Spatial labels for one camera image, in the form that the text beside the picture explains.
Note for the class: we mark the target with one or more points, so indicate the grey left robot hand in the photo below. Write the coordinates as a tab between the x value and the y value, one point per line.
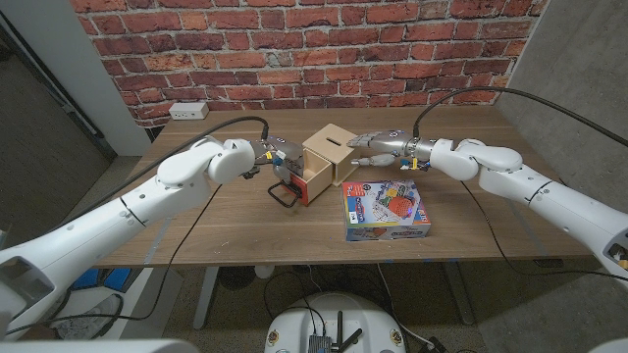
289	157

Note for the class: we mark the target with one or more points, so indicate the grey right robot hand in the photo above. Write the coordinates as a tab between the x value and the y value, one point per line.
392	142

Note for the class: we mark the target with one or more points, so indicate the wooden drawer with red front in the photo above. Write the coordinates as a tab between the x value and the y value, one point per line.
319	179

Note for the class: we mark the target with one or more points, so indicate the wooden box with slot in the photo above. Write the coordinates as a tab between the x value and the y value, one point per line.
331	139

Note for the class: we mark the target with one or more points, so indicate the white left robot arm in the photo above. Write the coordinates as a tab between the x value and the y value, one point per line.
122	216

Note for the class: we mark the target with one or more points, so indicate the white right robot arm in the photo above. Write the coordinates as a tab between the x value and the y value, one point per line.
564	206

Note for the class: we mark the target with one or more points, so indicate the colourful toy package box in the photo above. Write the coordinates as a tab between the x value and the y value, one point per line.
385	208

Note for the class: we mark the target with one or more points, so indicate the small grey computer box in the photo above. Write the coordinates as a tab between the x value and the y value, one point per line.
320	344

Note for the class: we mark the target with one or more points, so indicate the printed red brick backdrop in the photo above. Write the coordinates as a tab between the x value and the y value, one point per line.
314	54

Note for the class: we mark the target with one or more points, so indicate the white power outlet strip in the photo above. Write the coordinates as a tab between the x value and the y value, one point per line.
189	111

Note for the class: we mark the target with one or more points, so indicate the white table leg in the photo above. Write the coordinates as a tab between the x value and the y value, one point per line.
206	294

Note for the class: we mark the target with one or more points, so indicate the white robot torso base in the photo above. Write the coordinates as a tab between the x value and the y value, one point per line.
338	314

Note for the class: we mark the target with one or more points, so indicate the dark table leg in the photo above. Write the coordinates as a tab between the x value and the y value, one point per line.
458	294

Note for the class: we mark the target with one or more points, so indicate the black antenna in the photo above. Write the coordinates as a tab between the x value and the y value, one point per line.
339	328
352	338

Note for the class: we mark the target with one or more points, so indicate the blue floor pad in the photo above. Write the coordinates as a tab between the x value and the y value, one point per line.
115	279

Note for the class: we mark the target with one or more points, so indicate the grey sneaker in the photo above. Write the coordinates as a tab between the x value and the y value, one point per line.
95	318

